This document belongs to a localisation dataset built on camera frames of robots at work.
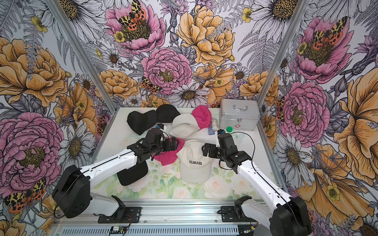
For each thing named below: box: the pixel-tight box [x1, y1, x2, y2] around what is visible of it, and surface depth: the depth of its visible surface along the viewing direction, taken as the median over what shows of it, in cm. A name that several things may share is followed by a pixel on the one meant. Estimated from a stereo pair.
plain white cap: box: [168, 113, 201, 139], surface depth 107 cm
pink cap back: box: [191, 104, 213, 130], surface depth 113 cm
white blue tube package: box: [208, 118, 220, 136], surface depth 110 cm
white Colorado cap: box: [175, 139, 211, 183], surface depth 89 cm
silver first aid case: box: [219, 98, 261, 132], surface depth 104 cm
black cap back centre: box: [156, 104, 181, 123], surface depth 114 cm
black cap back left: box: [126, 109, 158, 136], surface depth 111 cm
